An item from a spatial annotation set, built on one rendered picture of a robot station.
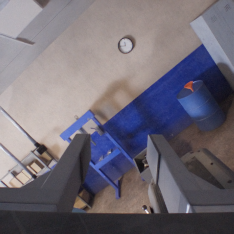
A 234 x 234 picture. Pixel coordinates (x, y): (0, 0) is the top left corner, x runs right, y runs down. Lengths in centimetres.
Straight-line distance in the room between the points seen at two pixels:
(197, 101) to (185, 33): 150
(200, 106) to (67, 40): 298
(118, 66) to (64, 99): 141
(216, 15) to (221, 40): 43
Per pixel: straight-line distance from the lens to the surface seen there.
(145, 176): 294
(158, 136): 16
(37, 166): 434
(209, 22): 375
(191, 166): 115
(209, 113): 358
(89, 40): 385
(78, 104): 391
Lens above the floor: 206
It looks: 12 degrees down
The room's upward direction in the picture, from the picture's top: 41 degrees counter-clockwise
